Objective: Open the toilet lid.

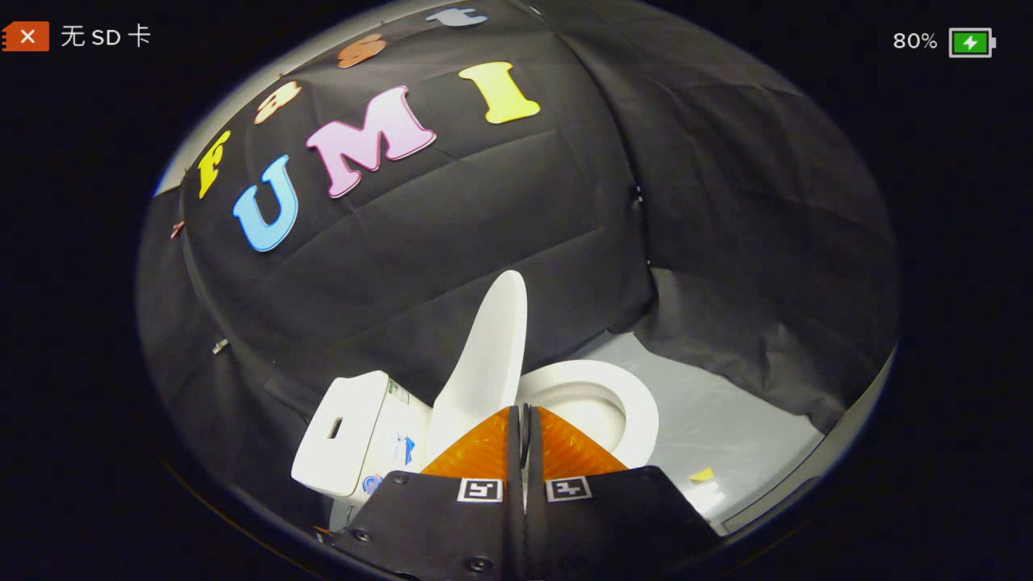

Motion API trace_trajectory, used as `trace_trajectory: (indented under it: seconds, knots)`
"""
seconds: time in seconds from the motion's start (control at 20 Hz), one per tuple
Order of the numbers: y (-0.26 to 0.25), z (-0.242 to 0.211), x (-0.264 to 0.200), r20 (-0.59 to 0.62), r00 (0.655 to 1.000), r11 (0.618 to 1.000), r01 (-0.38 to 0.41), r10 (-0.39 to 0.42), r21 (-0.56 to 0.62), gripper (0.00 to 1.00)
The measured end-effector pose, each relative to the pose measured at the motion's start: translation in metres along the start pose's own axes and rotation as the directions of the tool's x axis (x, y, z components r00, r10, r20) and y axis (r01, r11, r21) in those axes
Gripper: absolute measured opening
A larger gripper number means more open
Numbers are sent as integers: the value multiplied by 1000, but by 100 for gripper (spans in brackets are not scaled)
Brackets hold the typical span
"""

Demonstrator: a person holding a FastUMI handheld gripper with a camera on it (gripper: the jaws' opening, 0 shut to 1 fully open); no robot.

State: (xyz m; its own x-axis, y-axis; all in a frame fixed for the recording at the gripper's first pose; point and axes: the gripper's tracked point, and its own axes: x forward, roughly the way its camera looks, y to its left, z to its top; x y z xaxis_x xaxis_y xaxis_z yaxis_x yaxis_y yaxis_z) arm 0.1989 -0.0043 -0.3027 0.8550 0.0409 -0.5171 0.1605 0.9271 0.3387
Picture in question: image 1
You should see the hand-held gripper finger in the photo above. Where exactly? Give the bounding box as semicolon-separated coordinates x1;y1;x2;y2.
521;403;723;581
331;406;526;581

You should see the white toilet lid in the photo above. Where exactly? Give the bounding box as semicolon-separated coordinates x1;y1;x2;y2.
425;270;529;466

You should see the white toilet seat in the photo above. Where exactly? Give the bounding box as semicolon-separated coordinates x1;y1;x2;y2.
515;359;660;470

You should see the white toilet with tank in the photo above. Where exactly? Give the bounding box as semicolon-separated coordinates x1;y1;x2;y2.
291;370;628;535

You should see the black backdrop cloth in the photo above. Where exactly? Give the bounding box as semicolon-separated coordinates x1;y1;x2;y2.
136;4;901;533

